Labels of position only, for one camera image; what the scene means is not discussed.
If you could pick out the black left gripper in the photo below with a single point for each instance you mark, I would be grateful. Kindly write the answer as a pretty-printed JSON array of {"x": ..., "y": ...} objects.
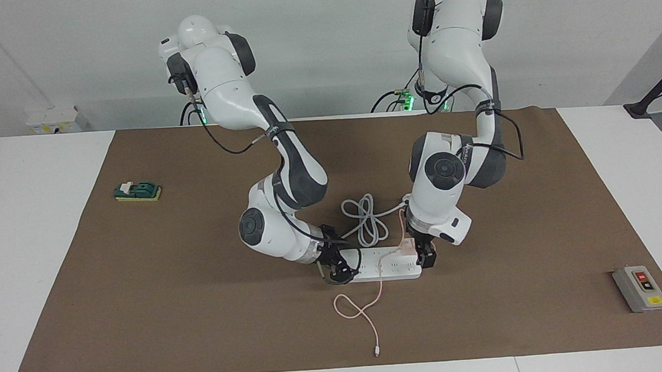
[{"x": 418, "y": 235}]

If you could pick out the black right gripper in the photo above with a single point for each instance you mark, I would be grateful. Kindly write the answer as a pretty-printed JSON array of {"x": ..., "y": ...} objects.
[{"x": 328, "y": 248}]

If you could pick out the pink charger adapter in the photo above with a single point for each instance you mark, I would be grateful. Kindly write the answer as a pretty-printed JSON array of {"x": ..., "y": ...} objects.
[{"x": 407, "y": 248}]

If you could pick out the white power strip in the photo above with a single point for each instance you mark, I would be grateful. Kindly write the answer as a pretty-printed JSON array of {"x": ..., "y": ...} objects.
[{"x": 389, "y": 268}]

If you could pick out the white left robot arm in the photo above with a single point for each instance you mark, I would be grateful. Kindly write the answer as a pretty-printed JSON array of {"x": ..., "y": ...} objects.
[{"x": 449, "y": 168}]

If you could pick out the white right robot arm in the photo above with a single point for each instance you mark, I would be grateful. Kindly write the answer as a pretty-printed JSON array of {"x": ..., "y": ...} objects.
[{"x": 291, "y": 177}]

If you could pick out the brown table mat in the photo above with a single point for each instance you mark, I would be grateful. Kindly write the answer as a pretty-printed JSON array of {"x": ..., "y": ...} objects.
[{"x": 201, "y": 306}]

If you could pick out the green and yellow sponge block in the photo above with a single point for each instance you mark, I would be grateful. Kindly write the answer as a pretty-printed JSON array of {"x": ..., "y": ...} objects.
[{"x": 138, "y": 191}]

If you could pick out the grey push button box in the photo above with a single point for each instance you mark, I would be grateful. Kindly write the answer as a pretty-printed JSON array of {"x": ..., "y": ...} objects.
[{"x": 639, "y": 289}]

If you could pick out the black slanted stand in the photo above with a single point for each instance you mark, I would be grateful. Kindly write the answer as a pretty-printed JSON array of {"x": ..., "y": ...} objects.
[{"x": 657, "y": 86}]

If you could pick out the white wall socket box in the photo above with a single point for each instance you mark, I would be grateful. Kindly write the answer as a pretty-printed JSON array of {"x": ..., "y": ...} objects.
[{"x": 53, "y": 120}]

